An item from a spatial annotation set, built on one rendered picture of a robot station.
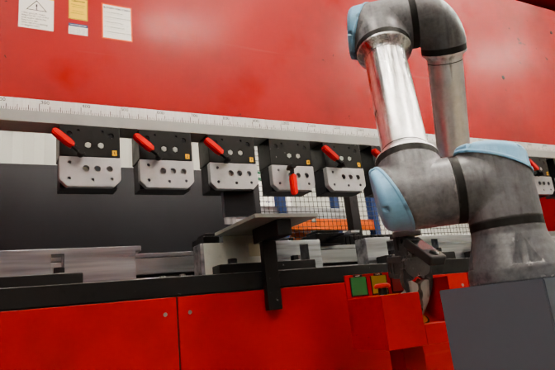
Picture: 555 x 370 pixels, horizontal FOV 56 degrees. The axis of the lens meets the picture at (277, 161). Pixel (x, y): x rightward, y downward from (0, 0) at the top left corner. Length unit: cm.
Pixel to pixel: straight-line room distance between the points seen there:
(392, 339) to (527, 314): 48
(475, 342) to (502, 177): 26
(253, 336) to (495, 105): 150
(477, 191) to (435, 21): 41
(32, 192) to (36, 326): 79
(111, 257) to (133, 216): 60
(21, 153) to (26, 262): 455
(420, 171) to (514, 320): 26
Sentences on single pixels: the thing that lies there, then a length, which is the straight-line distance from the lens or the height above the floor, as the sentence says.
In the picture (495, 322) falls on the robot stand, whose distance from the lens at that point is 88.
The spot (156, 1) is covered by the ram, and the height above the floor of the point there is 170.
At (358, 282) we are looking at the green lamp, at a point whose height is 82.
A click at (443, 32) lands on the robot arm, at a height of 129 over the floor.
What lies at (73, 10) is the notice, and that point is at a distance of 161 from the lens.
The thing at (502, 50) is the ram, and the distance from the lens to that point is 261.
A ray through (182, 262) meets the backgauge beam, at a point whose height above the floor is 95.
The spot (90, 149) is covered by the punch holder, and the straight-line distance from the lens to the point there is 144.
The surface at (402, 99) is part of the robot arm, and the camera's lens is 101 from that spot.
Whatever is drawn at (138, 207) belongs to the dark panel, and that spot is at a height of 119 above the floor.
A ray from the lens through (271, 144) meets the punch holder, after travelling 162.
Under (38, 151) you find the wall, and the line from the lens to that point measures 592.
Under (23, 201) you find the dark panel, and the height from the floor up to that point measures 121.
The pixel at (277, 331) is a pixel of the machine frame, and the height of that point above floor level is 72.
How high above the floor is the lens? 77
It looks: 16 degrees up
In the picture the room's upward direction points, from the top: 6 degrees counter-clockwise
